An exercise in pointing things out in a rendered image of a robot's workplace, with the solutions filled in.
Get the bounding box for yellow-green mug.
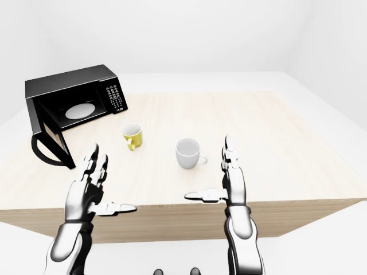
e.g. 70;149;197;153
122;123;143;151

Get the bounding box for black microwave oven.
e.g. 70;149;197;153
25;64;128;136

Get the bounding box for white mug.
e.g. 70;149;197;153
175;138;208;170

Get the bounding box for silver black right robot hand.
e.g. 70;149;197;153
183;135;249;208

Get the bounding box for white round microwave turntable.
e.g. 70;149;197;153
65;104;96;120

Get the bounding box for black microwave door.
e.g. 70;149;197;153
30;100;76;170

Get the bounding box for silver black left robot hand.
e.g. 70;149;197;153
64;143;138;225

